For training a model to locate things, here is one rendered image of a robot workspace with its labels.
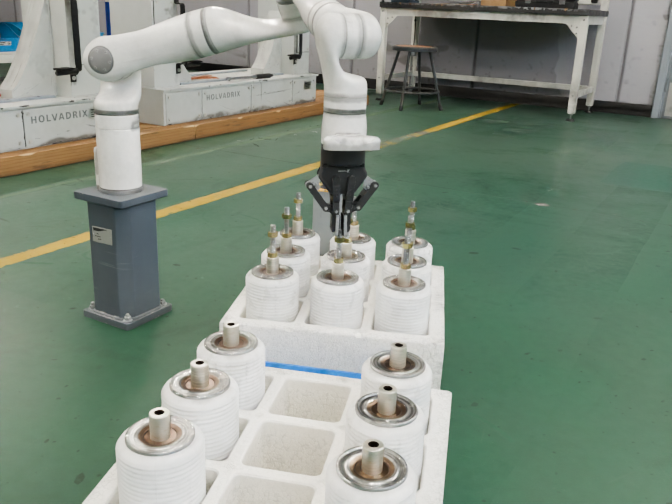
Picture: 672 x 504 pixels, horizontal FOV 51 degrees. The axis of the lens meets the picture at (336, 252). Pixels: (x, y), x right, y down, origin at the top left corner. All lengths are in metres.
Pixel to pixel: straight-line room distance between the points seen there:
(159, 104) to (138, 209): 2.29
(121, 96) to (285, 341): 0.67
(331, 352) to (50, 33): 2.62
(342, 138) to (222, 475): 0.54
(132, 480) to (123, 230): 0.88
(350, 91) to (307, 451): 0.55
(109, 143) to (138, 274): 0.30
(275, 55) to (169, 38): 3.42
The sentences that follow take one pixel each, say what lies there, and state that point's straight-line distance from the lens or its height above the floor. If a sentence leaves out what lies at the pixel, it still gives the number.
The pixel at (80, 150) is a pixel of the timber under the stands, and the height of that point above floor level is 0.05.
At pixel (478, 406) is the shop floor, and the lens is 1.41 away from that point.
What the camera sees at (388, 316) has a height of 0.20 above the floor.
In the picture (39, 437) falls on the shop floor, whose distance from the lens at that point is 1.33.
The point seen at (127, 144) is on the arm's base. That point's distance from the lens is 1.60.
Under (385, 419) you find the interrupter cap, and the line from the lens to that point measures 0.85.
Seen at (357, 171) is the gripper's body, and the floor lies 0.45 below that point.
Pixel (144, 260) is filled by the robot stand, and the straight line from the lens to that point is 1.66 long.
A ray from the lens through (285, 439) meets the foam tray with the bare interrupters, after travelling 0.99.
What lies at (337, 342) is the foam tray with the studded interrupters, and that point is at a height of 0.16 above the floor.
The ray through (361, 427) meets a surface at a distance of 0.85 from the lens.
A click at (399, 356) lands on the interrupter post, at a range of 0.96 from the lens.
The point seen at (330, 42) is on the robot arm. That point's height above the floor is 0.65.
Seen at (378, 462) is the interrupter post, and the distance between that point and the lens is 0.76.
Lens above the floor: 0.71
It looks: 19 degrees down
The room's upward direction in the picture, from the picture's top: 2 degrees clockwise
